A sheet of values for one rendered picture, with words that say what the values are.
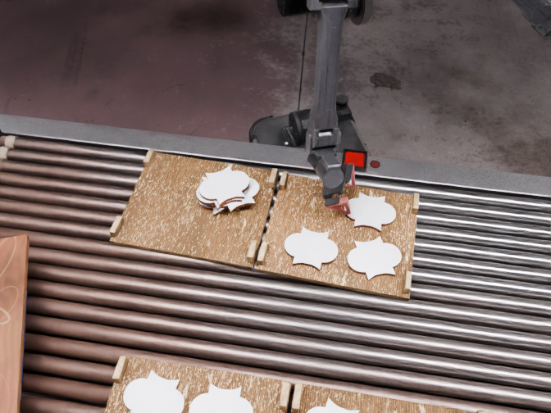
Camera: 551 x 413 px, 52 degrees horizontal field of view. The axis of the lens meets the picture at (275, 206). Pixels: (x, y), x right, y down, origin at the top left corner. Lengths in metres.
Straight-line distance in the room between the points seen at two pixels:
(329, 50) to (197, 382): 0.84
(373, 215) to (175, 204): 0.57
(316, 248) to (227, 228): 0.26
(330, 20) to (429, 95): 2.22
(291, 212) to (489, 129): 1.97
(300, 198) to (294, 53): 2.15
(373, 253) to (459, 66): 2.38
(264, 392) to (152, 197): 0.67
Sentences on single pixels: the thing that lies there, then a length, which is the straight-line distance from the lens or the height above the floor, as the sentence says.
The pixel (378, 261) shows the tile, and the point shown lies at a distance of 1.55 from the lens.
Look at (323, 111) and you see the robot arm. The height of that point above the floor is 1.27.
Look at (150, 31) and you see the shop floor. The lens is 4.00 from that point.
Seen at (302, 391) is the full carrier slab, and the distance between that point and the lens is 1.37.
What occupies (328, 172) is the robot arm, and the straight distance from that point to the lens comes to 1.45.
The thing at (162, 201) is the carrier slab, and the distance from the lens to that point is 1.69.
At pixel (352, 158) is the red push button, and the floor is 0.93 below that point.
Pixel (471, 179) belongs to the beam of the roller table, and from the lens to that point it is 1.84.
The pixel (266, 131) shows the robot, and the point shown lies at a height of 0.24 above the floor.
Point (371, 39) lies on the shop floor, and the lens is 3.89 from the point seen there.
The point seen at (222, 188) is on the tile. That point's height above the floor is 1.00.
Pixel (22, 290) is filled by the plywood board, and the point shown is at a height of 1.04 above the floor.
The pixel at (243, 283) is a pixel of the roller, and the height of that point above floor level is 0.92.
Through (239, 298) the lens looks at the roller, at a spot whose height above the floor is 0.92.
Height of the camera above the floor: 2.23
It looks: 52 degrees down
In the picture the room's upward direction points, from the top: straight up
